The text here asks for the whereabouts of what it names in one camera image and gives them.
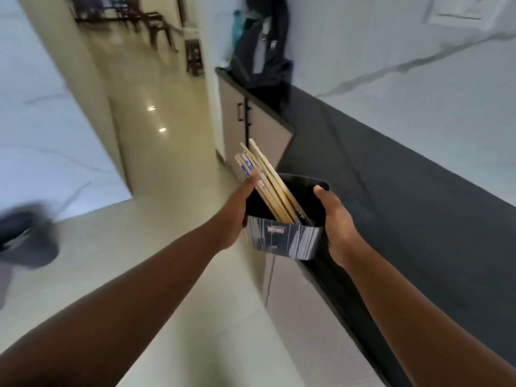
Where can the bundle of wooden chopsticks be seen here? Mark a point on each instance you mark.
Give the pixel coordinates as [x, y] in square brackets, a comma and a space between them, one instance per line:
[272, 185]

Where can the dark wooden chair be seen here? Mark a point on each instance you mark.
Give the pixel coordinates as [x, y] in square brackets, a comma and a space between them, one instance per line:
[157, 22]

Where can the person's left forearm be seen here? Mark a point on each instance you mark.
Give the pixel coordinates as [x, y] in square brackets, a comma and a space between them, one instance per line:
[121, 306]

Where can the person's right hand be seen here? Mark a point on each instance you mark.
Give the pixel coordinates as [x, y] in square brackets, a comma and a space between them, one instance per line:
[340, 229]

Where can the dark wooden stool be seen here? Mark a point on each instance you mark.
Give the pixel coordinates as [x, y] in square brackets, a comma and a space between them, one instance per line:
[194, 56]

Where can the person's left hand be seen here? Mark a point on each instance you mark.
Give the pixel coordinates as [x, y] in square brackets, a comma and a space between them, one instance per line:
[232, 221]

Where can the dark wooden table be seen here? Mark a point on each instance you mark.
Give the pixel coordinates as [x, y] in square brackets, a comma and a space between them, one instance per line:
[100, 10]

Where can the person's right forearm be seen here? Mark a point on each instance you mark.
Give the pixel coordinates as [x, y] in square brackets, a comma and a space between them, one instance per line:
[419, 330]

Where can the black rectangular container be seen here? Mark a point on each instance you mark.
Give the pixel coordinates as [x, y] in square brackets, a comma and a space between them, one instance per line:
[282, 239]

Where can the person's right thumb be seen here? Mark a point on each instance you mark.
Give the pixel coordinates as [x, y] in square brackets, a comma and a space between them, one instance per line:
[323, 199]

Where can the person's left thumb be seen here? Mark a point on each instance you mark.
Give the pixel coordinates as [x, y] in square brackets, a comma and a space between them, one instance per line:
[248, 187]

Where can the beige base cabinet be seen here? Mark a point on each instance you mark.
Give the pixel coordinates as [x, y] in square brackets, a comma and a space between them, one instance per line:
[262, 136]
[306, 330]

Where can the grey fabric object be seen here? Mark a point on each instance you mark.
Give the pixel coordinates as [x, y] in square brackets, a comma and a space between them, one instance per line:
[24, 241]

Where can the teal water bottle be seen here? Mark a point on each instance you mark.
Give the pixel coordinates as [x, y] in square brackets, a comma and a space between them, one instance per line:
[237, 28]

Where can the black backpack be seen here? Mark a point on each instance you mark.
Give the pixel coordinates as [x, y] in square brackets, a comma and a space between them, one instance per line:
[262, 56]

